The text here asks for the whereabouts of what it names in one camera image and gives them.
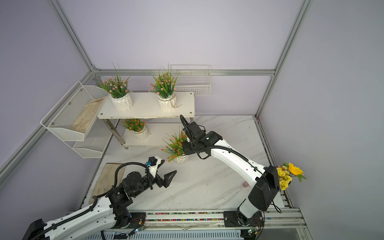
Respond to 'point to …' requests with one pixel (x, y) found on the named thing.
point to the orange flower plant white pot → (175, 143)
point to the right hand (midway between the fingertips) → (188, 150)
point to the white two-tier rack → (145, 125)
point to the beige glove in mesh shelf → (81, 122)
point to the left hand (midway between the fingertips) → (169, 167)
